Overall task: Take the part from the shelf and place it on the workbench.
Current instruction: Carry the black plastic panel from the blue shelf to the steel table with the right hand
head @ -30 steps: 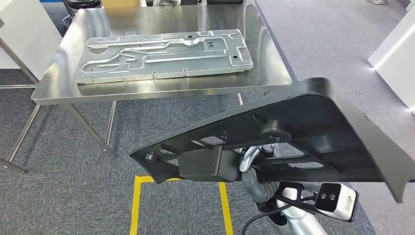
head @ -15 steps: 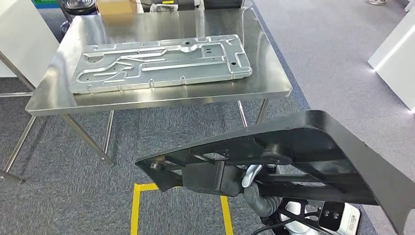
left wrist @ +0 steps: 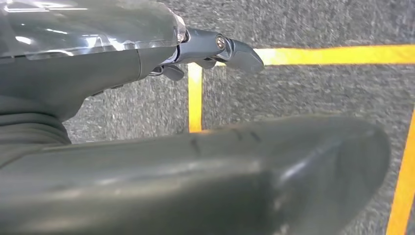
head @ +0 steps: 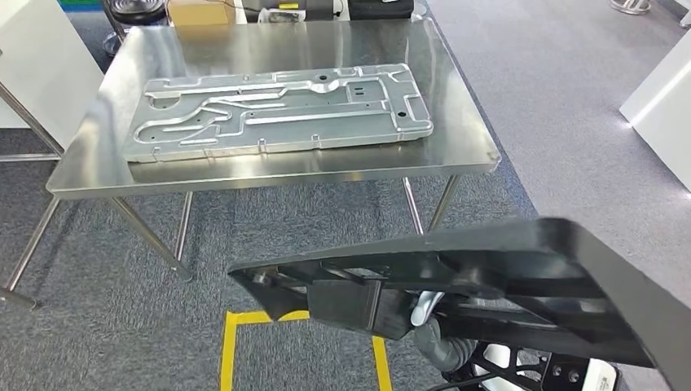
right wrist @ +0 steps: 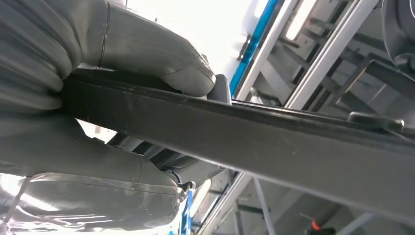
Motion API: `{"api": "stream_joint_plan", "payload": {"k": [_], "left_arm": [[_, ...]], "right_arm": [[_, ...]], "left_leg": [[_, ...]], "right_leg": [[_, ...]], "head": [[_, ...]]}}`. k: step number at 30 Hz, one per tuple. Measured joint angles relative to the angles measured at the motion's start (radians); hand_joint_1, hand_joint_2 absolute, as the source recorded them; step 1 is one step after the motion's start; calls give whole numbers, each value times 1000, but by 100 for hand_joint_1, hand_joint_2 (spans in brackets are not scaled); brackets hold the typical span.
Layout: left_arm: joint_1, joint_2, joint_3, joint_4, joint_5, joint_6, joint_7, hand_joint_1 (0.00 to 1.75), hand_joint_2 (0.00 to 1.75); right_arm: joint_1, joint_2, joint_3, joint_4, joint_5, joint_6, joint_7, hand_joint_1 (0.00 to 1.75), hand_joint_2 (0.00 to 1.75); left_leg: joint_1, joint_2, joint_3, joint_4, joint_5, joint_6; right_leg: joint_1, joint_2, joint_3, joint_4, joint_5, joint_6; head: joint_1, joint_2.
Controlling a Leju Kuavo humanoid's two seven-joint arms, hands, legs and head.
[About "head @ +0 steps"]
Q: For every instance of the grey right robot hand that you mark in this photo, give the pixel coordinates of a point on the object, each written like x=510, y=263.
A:
x=434, y=348

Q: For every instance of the black plastic car part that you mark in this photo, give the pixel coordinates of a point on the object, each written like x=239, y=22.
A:
x=540, y=243

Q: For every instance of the stainless steel workbench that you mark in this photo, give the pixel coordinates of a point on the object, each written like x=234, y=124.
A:
x=270, y=43

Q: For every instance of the large stamped metal plate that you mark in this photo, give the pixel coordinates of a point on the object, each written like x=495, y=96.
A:
x=324, y=129

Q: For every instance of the white block plinth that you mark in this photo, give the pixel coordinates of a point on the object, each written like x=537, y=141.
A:
x=669, y=119

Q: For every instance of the black case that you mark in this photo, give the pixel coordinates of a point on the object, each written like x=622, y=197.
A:
x=378, y=10

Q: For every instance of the metal chair base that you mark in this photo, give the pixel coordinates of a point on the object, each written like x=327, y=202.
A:
x=629, y=6

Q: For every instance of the brown cardboard box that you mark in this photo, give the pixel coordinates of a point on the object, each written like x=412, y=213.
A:
x=200, y=12

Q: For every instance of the black round fan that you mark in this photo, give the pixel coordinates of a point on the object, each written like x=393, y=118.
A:
x=135, y=11

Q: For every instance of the white cabinet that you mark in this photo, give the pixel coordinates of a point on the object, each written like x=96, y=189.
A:
x=43, y=65

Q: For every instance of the black camera bracket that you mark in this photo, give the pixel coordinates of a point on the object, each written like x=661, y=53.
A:
x=532, y=372

